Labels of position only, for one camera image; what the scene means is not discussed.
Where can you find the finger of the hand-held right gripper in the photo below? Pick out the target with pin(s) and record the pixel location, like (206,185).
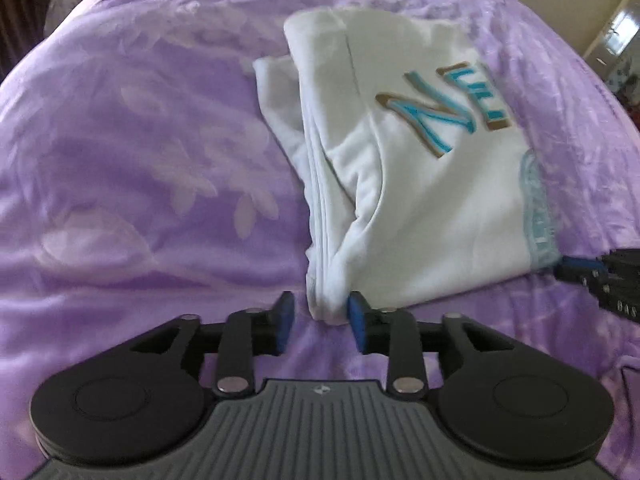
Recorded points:
(617,302)
(580,267)

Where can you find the purple floral bed sheet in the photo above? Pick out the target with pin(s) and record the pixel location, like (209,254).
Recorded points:
(150,160)

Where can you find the white printed t-shirt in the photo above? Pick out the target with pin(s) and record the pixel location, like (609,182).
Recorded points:
(425,200)

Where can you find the brown patterned curtain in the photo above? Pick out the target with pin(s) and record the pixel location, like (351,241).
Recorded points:
(20,5)

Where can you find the white cabinet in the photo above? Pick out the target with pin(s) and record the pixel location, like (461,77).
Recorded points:
(617,35)

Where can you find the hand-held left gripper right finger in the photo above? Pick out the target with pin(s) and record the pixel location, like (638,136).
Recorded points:
(358,325)

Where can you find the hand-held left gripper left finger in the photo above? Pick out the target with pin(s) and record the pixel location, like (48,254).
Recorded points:
(284,322)

